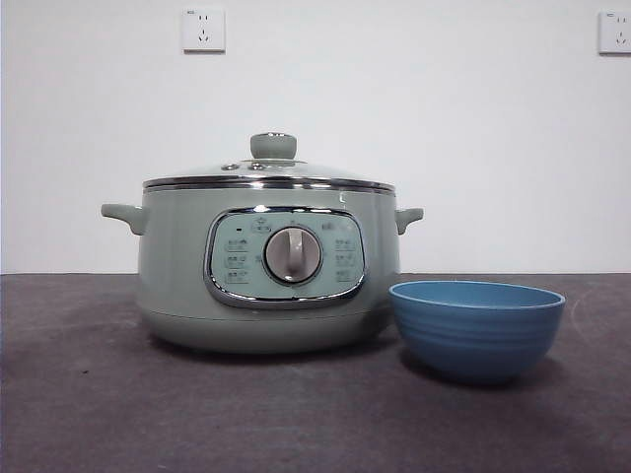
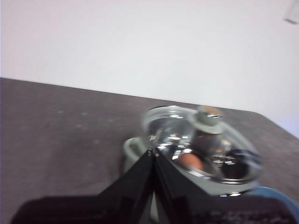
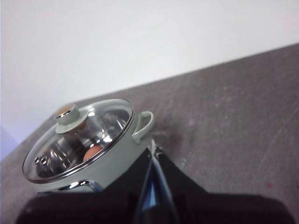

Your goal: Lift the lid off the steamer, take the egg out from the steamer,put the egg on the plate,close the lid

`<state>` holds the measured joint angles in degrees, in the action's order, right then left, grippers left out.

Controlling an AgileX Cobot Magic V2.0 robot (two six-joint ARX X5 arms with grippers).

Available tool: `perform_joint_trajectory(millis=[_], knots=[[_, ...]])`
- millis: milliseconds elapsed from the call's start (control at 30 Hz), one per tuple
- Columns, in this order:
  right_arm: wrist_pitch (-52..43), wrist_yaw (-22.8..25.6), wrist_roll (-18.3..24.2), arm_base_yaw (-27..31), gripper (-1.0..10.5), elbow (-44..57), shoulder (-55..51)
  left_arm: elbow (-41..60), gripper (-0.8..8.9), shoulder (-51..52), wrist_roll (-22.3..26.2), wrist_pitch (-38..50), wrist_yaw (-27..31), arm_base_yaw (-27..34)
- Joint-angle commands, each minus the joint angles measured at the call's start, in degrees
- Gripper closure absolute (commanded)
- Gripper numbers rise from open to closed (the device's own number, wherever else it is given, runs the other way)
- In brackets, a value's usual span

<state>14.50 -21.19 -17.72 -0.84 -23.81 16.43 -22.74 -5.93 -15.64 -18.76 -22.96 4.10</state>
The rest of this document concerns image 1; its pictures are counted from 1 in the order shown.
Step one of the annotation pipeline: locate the glass lid with green knob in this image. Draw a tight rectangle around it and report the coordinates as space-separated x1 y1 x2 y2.
142 131 397 191

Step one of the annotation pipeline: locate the pale green electric steamer pot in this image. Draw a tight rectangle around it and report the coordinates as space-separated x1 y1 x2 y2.
101 184 425 355

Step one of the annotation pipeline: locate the blue ribbed bowl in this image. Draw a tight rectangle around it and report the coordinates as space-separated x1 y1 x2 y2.
387 280 568 386

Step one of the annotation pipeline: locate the dark grey table mat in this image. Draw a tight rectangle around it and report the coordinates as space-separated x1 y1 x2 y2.
0 272 631 473

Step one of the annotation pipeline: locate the white wall socket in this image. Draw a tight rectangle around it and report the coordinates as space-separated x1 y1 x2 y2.
181 7 228 54
597 10 631 56

